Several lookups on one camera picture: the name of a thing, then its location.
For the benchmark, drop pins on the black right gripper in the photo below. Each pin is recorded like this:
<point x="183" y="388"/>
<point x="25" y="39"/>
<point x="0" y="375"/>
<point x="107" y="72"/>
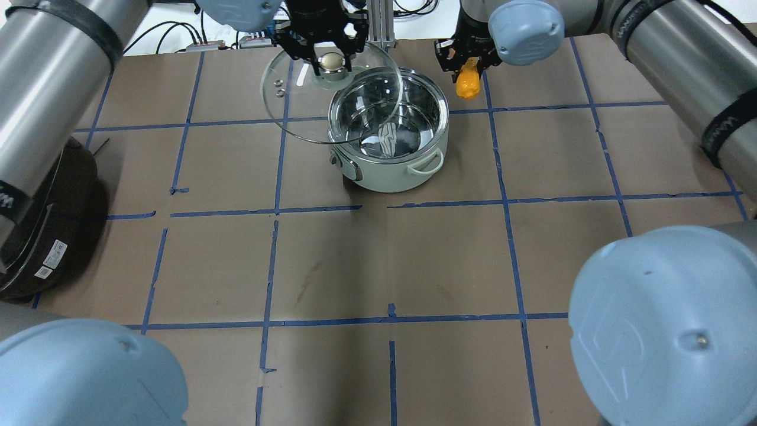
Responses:
<point x="471" y="28"/>

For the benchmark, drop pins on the aluminium frame post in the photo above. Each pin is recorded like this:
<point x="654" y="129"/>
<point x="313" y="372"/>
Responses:
<point x="381" y="24"/>

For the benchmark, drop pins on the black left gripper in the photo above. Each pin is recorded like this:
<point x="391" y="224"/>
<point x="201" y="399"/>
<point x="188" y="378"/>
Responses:
<point x="311" y="13"/>

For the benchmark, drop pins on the grey usb hub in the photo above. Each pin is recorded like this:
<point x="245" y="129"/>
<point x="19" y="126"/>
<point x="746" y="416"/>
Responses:
<point x="206" y="46"/>
<point x="253" y="42"/>

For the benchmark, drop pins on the yellow corn cob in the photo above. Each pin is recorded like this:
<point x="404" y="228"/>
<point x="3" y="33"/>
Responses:
<point x="468" y="84"/>

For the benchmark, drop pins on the glass pot lid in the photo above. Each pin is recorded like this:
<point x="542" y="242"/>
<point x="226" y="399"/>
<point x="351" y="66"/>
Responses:
<point x="331" y="89"/>

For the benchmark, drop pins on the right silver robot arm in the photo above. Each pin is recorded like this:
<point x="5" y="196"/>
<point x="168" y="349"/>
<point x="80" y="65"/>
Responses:
<point x="662" y="322"/>

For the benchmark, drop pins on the black rice cooker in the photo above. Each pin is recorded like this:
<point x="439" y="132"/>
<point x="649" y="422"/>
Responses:
<point x="42" y="242"/>

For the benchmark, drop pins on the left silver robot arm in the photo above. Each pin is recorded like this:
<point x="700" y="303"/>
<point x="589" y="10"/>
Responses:
<point x="58" y="370"/>

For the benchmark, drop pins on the pale green electric pot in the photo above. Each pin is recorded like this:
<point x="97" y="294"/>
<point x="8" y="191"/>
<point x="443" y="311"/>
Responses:
<point x="390" y="129"/>

